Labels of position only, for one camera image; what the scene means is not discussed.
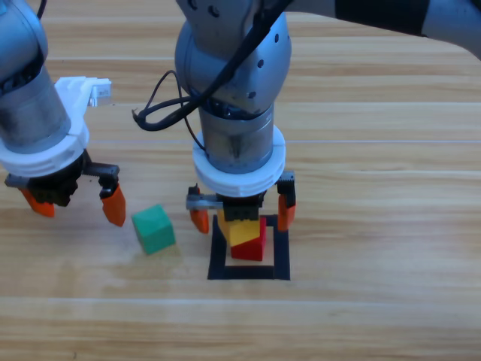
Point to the green wooden block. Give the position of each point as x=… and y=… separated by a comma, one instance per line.
x=154, y=229

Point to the black tape square outline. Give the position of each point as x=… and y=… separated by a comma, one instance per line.
x=281, y=259

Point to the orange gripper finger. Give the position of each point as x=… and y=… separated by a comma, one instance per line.
x=41, y=206
x=200, y=221
x=286, y=210
x=114, y=207

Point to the red wooden block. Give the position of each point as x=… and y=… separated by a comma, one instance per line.
x=250, y=250

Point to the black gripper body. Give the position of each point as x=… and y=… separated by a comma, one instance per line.
x=240, y=208
x=56, y=184

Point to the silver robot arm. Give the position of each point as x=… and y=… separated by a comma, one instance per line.
x=233, y=56
x=26, y=113

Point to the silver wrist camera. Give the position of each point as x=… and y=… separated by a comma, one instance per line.
x=101, y=94

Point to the yellow wooden block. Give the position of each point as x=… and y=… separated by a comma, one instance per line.
x=240, y=234

